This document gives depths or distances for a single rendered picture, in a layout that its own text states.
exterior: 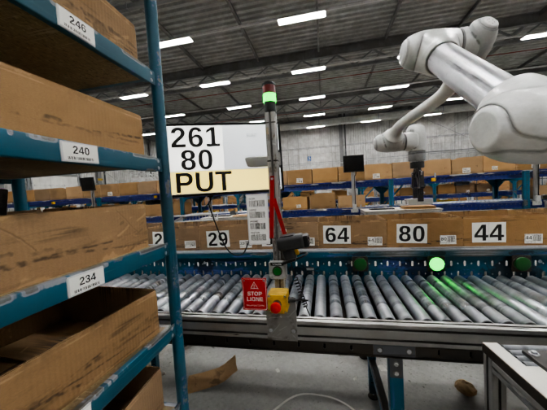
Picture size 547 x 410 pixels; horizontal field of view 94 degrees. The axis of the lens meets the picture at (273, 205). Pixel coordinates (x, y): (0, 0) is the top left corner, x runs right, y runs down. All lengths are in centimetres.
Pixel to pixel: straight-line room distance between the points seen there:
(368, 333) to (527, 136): 76
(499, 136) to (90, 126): 80
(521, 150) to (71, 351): 91
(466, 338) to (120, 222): 112
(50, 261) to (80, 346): 15
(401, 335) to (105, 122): 109
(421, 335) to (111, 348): 95
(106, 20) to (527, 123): 84
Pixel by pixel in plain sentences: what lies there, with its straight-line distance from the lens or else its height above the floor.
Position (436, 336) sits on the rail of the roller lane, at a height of 71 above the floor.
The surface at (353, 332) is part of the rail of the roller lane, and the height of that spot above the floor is 71.
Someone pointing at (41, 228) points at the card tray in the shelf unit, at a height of 122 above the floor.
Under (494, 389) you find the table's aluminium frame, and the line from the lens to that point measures 113.
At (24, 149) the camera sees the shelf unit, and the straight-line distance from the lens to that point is 46.
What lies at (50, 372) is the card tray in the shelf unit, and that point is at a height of 101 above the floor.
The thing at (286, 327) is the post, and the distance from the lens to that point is 110.
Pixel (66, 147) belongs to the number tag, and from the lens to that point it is 49.
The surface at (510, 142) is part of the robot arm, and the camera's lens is 73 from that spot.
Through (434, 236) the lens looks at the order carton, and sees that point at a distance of 169.
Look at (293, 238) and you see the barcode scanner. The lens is 92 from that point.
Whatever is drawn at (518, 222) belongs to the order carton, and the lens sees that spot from 186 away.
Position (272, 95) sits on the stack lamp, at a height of 161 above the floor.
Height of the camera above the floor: 125
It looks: 3 degrees down
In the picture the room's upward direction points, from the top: 3 degrees counter-clockwise
